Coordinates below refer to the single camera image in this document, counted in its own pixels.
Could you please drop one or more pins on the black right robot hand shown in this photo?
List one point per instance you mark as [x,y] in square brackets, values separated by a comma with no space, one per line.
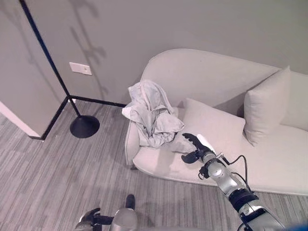
[202,146]

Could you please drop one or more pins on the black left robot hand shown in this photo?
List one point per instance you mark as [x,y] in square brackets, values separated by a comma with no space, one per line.
[87,216]

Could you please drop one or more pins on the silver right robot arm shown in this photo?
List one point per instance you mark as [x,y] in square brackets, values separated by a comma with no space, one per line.
[228,183]

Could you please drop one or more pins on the beige fabric sofa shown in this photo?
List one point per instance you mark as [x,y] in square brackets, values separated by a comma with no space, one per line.
[207,77]

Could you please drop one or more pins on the black coat rack stand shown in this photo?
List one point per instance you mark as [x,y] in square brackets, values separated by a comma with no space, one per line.
[84,126]

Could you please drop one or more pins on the beige flat seat cushion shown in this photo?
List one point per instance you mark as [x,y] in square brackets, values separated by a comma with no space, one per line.
[211,120]

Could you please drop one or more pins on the dark robot foot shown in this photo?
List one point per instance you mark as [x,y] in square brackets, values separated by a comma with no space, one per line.
[130,201]

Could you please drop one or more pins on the light grey crumpled garment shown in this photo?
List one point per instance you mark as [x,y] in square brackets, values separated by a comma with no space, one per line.
[154,115]

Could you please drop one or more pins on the beige square throw pillow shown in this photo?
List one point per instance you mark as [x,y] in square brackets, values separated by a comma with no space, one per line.
[264,108]

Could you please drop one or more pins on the black wall baseboard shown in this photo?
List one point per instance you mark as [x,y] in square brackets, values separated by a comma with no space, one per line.
[96,100]

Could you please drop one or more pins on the white door frame trim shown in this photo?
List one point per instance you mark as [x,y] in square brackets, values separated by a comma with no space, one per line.
[16,120]

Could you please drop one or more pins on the white wall outlet plate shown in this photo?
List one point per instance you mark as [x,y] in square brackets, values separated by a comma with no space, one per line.
[80,68]

